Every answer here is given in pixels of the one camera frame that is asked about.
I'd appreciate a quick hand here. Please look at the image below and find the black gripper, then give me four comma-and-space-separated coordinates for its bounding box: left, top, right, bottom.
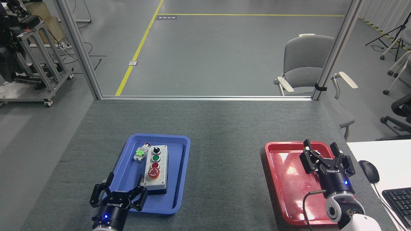
90, 172, 148, 229
300, 139, 356, 197

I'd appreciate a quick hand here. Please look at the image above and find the grey control box with buttons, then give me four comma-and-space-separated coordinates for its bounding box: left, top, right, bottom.
142, 145, 168, 194

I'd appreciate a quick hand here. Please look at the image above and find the cardboard box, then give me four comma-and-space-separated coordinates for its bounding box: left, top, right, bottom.
24, 2, 65, 44

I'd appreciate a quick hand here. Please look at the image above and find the black computer mouse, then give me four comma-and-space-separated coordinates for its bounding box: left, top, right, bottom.
358, 160, 380, 184

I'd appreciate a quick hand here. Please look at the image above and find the red plastic tray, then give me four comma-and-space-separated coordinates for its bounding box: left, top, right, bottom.
265, 141, 361, 226

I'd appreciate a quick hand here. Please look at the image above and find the white desk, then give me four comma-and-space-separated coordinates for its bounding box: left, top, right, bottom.
346, 139, 411, 231

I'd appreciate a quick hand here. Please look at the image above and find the blue plastic tray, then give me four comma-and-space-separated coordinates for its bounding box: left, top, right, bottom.
102, 133, 191, 215

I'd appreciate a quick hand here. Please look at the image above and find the black keyboard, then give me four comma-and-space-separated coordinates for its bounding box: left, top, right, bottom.
382, 188, 411, 229

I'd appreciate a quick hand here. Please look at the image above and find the black office chair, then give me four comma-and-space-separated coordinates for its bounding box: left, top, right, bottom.
376, 93, 411, 141

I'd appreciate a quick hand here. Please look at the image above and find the grey armchair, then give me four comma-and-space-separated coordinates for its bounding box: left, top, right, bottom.
274, 34, 358, 141

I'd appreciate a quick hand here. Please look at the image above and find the white wheeled chair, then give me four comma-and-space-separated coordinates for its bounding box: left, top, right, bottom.
380, 35, 404, 61
383, 51, 411, 95

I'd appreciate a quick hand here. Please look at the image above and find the black tripod stand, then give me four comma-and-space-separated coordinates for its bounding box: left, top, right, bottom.
365, 12, 411, 61

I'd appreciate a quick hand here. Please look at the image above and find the white curtain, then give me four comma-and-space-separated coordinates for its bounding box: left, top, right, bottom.
358, 0, 411, 48

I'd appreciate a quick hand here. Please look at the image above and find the black machine on cart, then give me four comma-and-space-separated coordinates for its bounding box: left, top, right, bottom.
0, 0, 34, 83

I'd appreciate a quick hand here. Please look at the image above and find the red-capped push button switch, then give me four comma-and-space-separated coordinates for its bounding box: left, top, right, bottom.
133, 143, 151, 161

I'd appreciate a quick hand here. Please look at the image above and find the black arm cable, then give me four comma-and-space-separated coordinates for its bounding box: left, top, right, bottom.
302, 190, 328, 231

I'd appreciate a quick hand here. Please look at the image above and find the black mouse cable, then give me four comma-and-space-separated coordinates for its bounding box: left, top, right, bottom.
373, 183, 406, 231

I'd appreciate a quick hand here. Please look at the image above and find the silver aluminium post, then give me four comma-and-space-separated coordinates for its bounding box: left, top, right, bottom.
57, 0, 103, 100
312, 0, 363, 101

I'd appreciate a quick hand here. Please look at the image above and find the aluminium frame cart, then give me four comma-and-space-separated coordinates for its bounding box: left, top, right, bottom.
0, 21, 74, 108

